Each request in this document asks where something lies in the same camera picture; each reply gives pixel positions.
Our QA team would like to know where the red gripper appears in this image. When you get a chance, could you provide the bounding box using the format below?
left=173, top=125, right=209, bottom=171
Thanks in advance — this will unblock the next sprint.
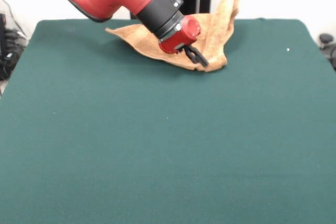
left=158, top=15, right=211, bottom=68

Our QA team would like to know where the tan terry towel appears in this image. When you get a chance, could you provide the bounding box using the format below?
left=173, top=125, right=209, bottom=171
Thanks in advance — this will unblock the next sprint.
left=104, top=0, right=241, bottom=73

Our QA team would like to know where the dark green table cloth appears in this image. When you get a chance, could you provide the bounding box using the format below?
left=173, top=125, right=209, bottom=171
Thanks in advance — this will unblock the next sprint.
left=0, top=18, right=336, bottom=224

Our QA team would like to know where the dark grey stand base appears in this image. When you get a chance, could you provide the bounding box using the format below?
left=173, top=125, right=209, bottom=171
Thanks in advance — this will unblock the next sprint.
left=0, top=13, right=28, bottom=82
left=318, top=33, right=336, bottom=72

